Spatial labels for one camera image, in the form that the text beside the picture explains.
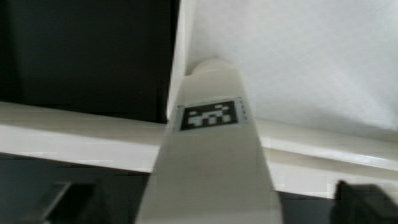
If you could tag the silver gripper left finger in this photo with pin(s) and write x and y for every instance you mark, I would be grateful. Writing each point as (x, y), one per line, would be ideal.
(74, 204)

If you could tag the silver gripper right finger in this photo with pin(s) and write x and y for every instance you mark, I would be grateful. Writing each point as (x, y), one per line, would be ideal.
(363, 205)

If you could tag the white leg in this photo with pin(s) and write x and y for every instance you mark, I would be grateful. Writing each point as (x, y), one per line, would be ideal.
(210, 185)

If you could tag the white desk top tray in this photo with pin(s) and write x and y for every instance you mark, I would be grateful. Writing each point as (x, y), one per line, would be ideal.
(313, 48)

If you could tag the white front fence bar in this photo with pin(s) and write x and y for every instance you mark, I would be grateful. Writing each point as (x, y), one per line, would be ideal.
(313, 157)

